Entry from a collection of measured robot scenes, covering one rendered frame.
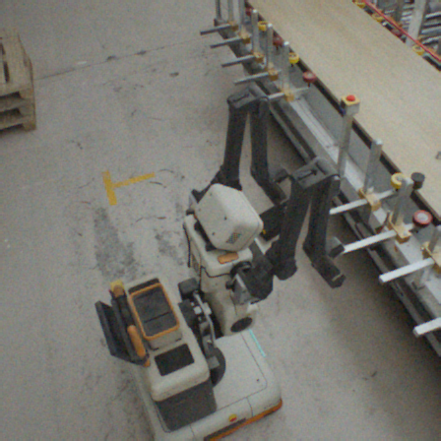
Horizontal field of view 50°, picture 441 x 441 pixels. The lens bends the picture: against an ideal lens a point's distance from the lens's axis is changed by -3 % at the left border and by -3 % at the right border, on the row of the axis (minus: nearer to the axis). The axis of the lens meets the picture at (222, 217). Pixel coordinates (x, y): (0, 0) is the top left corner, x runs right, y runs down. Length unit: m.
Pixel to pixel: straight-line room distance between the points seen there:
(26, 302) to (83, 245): 0.55
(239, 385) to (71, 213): 1.94
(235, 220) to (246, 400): 1.12
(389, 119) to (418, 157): 0.33
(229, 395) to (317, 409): 0.53
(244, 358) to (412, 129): 1.51
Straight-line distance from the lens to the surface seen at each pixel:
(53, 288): 3.38
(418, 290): 2.35
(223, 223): 1.63
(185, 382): 1.99
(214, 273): 1.69
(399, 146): 2.69
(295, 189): 1.43
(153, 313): 2.00
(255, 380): 2.50
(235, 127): 1.74
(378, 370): 2.90
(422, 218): 2.35
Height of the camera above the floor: 2.60
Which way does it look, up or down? 49 degrees down
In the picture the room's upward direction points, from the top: 6 degrees counter-clockwise
